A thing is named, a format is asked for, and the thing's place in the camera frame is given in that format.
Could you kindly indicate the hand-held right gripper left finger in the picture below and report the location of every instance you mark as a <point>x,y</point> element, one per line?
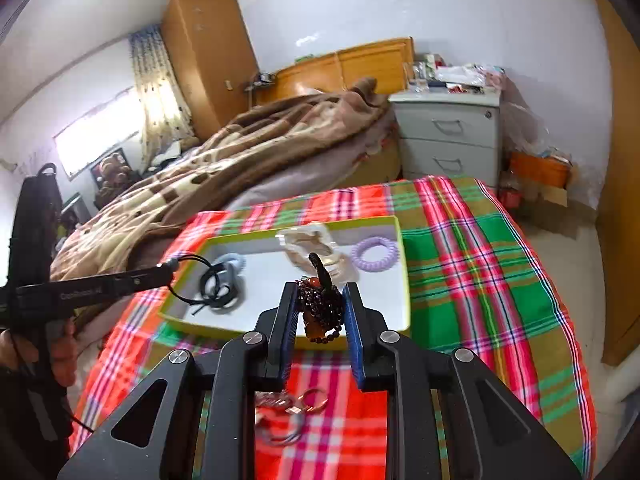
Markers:
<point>287,342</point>

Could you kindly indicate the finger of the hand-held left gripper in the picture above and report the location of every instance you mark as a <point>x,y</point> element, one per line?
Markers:
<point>100,287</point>

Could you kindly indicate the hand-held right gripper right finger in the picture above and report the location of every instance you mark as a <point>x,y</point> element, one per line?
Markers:
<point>352,342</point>

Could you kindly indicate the yellow-green cardboard box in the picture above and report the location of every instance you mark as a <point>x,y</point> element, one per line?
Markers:
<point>270,280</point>

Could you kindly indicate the pinkish clear hair claw clip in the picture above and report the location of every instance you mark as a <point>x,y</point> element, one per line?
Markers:
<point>332,265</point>

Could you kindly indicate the person's left hand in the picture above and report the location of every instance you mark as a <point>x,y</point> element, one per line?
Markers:
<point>62,355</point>

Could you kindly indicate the teddy bear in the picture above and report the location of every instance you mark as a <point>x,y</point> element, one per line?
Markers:
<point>112,172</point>

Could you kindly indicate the window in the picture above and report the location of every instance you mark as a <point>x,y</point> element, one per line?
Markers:
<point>95,135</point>

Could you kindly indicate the plaid cloth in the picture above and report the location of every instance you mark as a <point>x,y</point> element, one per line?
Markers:
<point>475,285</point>

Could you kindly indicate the brown patterned blanket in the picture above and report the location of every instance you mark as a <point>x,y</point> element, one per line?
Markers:
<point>225,175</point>

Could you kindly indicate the dotted curtain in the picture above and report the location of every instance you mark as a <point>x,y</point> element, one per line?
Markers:
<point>160,95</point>

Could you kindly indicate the grey nightstand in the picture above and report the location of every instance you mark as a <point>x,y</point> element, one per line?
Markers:
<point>445,135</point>

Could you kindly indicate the wooden wardrobe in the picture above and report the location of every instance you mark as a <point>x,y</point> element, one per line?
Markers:
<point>210,60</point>

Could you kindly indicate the orange box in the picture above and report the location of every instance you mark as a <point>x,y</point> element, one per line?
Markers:
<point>540,170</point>

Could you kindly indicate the clear glass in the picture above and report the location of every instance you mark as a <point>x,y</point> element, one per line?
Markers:
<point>419,77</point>

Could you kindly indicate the wooden headboard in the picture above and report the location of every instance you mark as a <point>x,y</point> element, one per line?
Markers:
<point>370,62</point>

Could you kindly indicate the clear plastic bag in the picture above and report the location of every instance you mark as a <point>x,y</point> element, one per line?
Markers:
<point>530,120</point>

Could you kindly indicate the clutter on nightstand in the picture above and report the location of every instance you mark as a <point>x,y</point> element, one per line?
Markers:
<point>465,77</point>

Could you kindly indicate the wooden door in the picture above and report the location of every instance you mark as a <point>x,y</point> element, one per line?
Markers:
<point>620,185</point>

